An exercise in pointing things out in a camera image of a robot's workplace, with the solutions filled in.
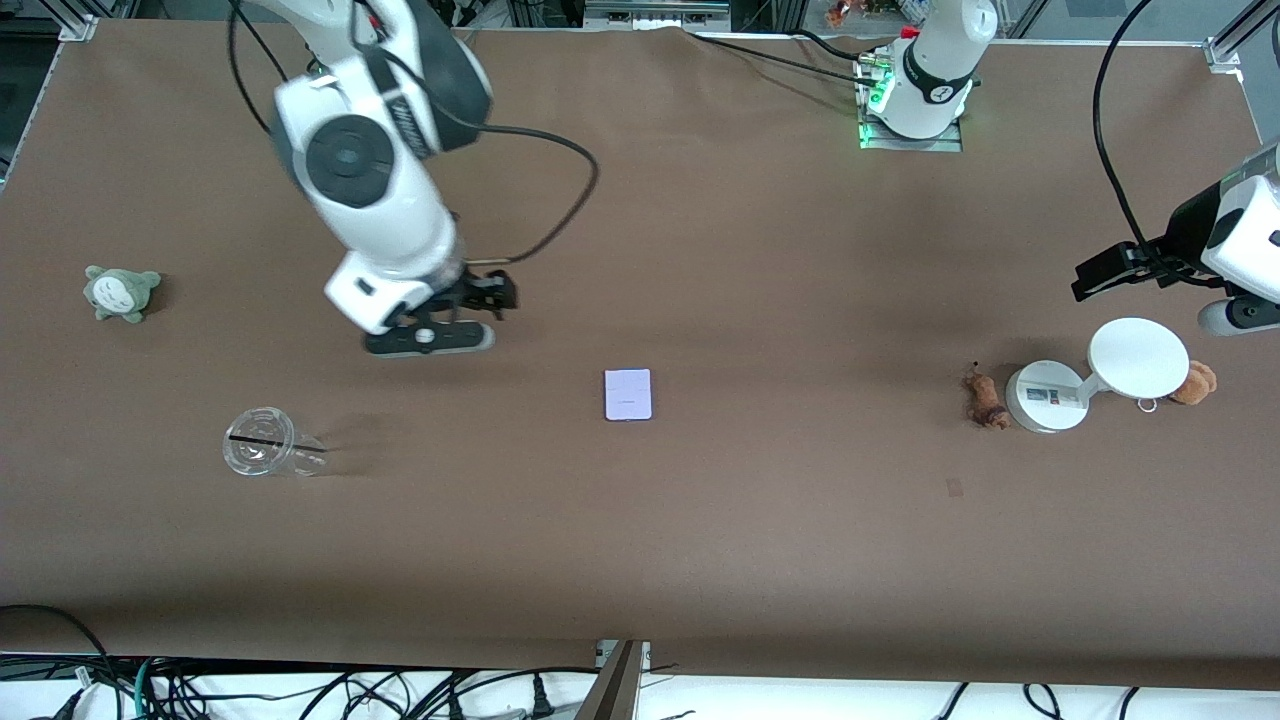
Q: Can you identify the brown lion statue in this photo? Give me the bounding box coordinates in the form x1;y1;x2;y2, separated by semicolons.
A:
963;362;1011;431

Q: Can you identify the black drinking straw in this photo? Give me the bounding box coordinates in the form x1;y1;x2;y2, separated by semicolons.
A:
228;434;327;454

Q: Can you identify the brown table cover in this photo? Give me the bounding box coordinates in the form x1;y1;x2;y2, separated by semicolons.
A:
0;20;1280;691

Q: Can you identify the clear plastic cup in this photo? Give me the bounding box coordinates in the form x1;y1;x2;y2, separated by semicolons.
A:
222;406;329;478

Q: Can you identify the white round-head desk lamp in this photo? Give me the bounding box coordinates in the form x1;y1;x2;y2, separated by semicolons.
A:
1005;317;1191;434

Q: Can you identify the grey totoro plush toy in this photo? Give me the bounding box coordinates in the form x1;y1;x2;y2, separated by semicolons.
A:
83;265;163;324

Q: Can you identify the black base power cable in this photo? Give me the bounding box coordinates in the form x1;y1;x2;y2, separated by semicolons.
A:
690;30;891;91

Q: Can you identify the small white card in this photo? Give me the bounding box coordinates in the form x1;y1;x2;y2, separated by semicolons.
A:
604;369;653;422

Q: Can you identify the aluminium profile bar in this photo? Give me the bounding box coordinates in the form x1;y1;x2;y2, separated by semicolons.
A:
575;640;651;720

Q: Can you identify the black looped floor cable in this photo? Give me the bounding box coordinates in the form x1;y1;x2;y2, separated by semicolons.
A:
0;604;113;720

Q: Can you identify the brown teddy bear keychain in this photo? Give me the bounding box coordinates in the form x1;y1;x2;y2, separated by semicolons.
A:
1168;361;1218;407

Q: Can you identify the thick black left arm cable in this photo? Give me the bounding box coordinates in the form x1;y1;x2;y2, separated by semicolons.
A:
1093;0;1216;291

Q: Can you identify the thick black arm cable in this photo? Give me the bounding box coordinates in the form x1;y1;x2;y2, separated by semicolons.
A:
228;0;601;269
1093;0;1216;291

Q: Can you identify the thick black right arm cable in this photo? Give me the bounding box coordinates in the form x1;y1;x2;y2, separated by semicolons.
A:
228;0;601;269

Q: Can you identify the grey metal background box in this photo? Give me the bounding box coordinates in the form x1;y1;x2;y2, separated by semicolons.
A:
585;0;733;31

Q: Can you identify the aluminium frame corner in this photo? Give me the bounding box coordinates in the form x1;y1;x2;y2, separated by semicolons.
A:
1205;0;1280;73

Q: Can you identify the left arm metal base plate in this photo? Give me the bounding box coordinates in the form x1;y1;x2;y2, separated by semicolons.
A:
858;60;964;153

